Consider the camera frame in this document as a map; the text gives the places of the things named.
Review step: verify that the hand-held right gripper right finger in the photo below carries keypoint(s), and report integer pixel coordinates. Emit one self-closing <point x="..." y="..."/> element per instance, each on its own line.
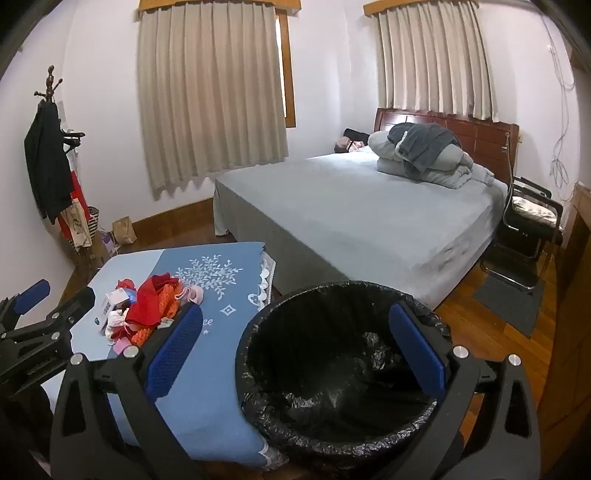
<point x="415" y="350"/>

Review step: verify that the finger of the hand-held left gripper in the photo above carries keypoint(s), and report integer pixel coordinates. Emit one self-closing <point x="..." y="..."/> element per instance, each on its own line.
<point x="74" y="307"/>
<point x="32" y="295"/>

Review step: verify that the wooden headboard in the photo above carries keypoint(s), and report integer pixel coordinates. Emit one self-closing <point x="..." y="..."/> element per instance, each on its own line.
<point x="480" y="134"/>

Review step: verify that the beige tote bag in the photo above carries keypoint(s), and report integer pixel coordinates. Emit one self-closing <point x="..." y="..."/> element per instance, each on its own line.
<point x="77" y="226"/>

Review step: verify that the orange mesh net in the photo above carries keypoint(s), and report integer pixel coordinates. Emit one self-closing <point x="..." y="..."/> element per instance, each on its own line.
<point x="170" y="293"/>

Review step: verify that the brown paper bag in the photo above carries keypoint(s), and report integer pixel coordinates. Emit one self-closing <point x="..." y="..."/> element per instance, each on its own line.
<point x="124" y="230"/>

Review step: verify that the black coat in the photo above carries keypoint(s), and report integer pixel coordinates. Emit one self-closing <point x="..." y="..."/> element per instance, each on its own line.
<point x="46" y="161"/>

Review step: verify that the red bag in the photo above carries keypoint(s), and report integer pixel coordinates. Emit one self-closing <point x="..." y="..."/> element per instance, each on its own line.
<point x="76" y="194"/>

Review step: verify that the bed with grey sheet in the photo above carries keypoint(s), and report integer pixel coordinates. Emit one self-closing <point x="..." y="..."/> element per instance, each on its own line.
<point x="360" y="217"/>

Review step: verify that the dark grey garment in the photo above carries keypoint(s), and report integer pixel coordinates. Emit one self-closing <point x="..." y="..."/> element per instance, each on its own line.
<point x="422" y="143"/>

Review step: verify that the red cloth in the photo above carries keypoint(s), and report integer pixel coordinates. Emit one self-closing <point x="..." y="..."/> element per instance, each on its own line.
<point x="147" y="302"/>

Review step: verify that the wooden coat rack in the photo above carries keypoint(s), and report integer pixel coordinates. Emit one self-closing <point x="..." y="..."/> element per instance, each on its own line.
<point x="50" y="85"/>

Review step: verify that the small white box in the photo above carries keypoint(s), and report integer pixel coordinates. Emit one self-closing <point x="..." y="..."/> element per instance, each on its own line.
<point x="110" y="304"/>

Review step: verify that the beige curtain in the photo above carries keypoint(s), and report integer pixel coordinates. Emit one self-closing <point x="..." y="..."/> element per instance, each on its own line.
<point x="207" y="92"/>
<point x="434" y="60"/>

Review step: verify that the black hanger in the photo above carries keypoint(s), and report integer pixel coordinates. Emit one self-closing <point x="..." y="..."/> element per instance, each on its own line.
<point x="71" y="138"/>

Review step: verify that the wooden cabinet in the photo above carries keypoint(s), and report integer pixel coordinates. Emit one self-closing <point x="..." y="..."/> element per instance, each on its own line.
<point x="572" y="300"/>

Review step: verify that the folded light grey quilt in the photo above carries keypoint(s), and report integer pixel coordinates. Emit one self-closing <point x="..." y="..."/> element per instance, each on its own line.
<point x="443" y="168"/>

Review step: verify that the striped bag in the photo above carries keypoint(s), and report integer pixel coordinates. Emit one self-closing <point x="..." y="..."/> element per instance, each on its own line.
<point x="93" y="221"/>

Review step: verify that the grey floor mat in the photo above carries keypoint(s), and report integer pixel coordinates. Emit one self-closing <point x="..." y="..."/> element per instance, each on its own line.
<point x="512" y="302"/>

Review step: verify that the trash bin with black liner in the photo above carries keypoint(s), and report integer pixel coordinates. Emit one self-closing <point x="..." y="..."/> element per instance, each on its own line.
<point x="323" y="369"/>

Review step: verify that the wooden window frame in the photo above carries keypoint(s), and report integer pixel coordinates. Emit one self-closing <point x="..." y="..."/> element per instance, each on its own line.
<point x="288" y="69"/>

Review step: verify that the chair cushion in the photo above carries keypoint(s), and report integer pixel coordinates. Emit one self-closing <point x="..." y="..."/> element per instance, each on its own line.
<point x="535" y="207"/>

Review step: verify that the blue tree print tablecloth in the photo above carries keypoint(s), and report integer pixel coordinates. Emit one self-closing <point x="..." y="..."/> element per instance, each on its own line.
<point x="221" y="401"/>

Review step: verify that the pink and black bag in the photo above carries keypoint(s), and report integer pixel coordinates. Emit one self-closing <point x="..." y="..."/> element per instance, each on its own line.
<point x="351" y="141"/>

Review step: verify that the black metal chair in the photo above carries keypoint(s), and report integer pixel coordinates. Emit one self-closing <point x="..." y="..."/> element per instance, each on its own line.
<point x="521" y="235"/>

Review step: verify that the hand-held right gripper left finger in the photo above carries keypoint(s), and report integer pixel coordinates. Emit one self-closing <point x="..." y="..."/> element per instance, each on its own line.
<point x="175" y="350"/>

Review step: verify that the wooden curtain valance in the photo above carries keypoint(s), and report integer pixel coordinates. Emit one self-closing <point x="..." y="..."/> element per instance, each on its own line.
<point x="221" y="3"/>
<point x="415" y="5"/>

